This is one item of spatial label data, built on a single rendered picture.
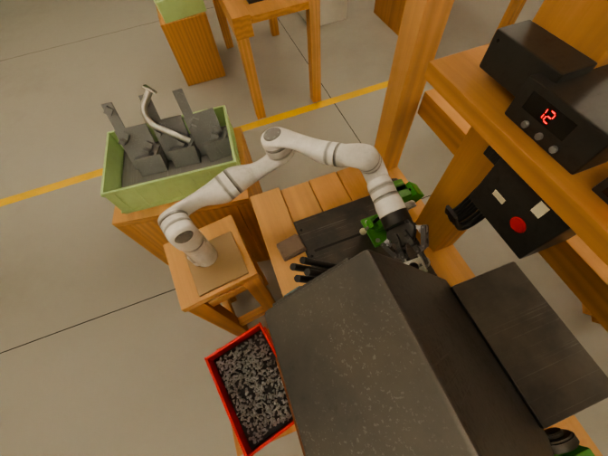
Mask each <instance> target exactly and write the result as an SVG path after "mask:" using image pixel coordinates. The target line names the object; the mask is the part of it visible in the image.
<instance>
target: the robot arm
mask: <svg viewBox="0 0 608 456"><path fill-rule="evenodd" d="M261 144H262V146H263V148H264V150H265V152H266V153H267V154H266V155H265V156H264V157H262V158H261V159H259V160H258V161H256V162H253V163H250V164H247V165H239V166H231V167H228V168H226V169H224V171H223V172H221V173H220V174H219V175H217V176H216V177H214V178H213V179H212V180H211V181H209V182H208V183H207V184H205V185H204V186H202V187H201V188H199V189H198V190H196V191H195V192H194V193H192V194H191V195H189V196H188V197H186V198H185V199H183V200H181V201H180V202H178V203H176V204H174V205H172V206H171V207H169V208H168V209H166V210H165V211H164V212H163V213H162V214H161V215H159V217H158V219H157V222H158V225H159V227H160V228H161V230H162V232H163V233H164V235H165V237H166V238H167V240H168V241H169V242H170V243H171V244H172V245H173V246H175V247H176V248H177V249H178V250H179V251H183V252H184V253H185V254H186V255H187V259H188V260H189V261H190V262H192V263H193V264H194V265H195V266H201V267H209V266H211V265H212V264H214V263H215V261H216V259H217V251H216V249H215V248H214V247H213V245H212V244H211V243H209V241H208V240H207V239H206V238H205V237H204V235H203V234H202V233H201V231H200V230H199V229H197V228H196V227H195V225H194V223H193V222H192V220H191V219H190V217H189V215H190V214H192V213H193V212H195V211H196V210H198V209H200V208H202V207H205V206H208V205H216V204H226V203H229V202H231V201H232V200H233V199H234V198H235V197H237V196H238V195H240V194H241V193H242V192H243V191H245V190H246V189H247V188H248V187H250V186H251V185H253V184H254V183H255V182H257V181H258V180H260V179H261V178H263V177H264V176H266V175H268V174H269V173H270V172H271V171H273V170H275V169H276V168H278V167H280V166H282V165H283V164H285V163H286V162H288V161H289V160H290V159H291V158H292V156H293V155H294V150H295V151H297V152H300V153H301V154H303V155H304V156H306V157H309V158H310V159H312V160H314V161H316V162H318V163H320V164H323V165H327V166H336V167H345V166H350V167H354V168H357V169H359V170H360V171H361V173H362V174H363V176H364V178H365V181H366V183H367V190H368V193H369V194H370V196H371V198H372V201H373V203H374V205H375V210H376V212H377V214H378V216H379V219H380V221H381V223H382V225H383V227H384V229H385V231H386V238H387V239H386V240H385V241H384V242H382V243H381V247H383V248H384V249H385V250H386V251H387V252H388V253H389V254H390V255H391V256H392V257H393V258H394V259H395V260H396V259H401V260H403V262H406V261H410V260H411V259H410V258H408V253H407V250H406V244H407V243H409V244H410V245H411V246H412V247H413V249H414V250H415V252H416V253H417V257H420V256H422V258H423V261H424V264H425V266H426V268H427V267H428V263H429V262H428V260H427V258H426V256H425V254H424V250H425V249H426V248H427V247H429V226H428V224H423V225H417V224H416V223H414V222H413V220H412V217H411V215H410V214H409V212H408V210H410V209H412V208H414V207H415V206H416V203H415V201H414V200H411V201H408V202H406V203H404V201H403V199H402V197H401V196H400V195H399V194H398V192H397V190H396V188H395V186H394V182H393V181H392V179H391V177H390V176H389V175H388V172H387V169H386V167H385V163H384V161H383V159H382V157H381V155H380V154H379V153H378V151H377V150H376V148H375V147H373V146H371V145H367V144H362V143H354V144H343V143H337V142H332V141H326V140H321V139H316V138H311V137H308V136H305V135H302V134H300V133H297V132H294V131H291V130H289V129H286V128H280V127H273V128H268V129H267V130H265V131H264V132H263V133H262V135H261ZM417 230H418V232H419V233H420V234H421V244H420V243H419V241H418V240H417V238H416V237H415V236H416V231H417ZM391 242H393V243H394V244H395V245H396V248H397V250H396V249H395V248H393V247H392V244H391Z"/></svg>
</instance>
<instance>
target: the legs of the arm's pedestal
mask: <svg viewBox="0 0 608 456"><path fill-rule="evenodd" d="M242 240H243V242H244V244H245V246H246V248H247V251H248V253H249V254H250V256H251V259H252V262H253V264H254V266H255V269H256V271H257V272H258V274H259V277H257V278H255V279H253V280H250V281H248V282H246V283H244V284H243V285H241V286H239V287H237V288H235V289H233V290H230V291H228V292H225V293H224V294H222V295H220V296H218V297H216V298H214V299H211V300H209V301H207V302H205V303H204V304H202V305H200V306H198V307H196V308H194V309H191V310H189V311H188V312H190V313H192V314H194V315H196V316H197V317H199V318H202V319H204V320H206V321H208V322H210V323H212V324H214V325H216V326H217V327H219V328H222V329H224V330H226V331H228V332H230V333H232V334H234V335H235V336H237V337H238V336H240V335H241V334H243V333H244V332H246V331H247V330H249V329H248V327H247V324H248V323H250V322H252V321H254V320H255V319H257V318H259V317H261V316H263V315H265V312H266V311H267V310H268V309H270V308H272V307H273V306H272V304H273V303H275V302H276V301H275V299H274V298H273V297H272V295H271V293H270V292H269V290H268V288H267V287H266V286H267V285H268V281H267V280H266V278H265V276H264V274H263V272H262V271H261V268H260V266H259V265H258V263H257V261H256V260H255V259H254V257H253V255H252V253H251V251H250V249H249V248H248V246H247V244H246V242H245V241H244V239H243V238H242ZM246 290H248V291H249V292H250V293H251V294H252V295H253V297H254V298H255V299H256V300H257V301H258V302H259V303H260V304H261V306H260V307H258V308H256V309H254V310H252V311H250V312H248V313H246V314H244V315H242V316H240V317H239V318H238V317H236V316H235V313H234V310H233V306H232V303H233V302H235V301H236V300H237V298H236V295H238V294H240V293H242V292H244V291H246ZM220 303H222V304H223V305H221V304H220Z"/></svg>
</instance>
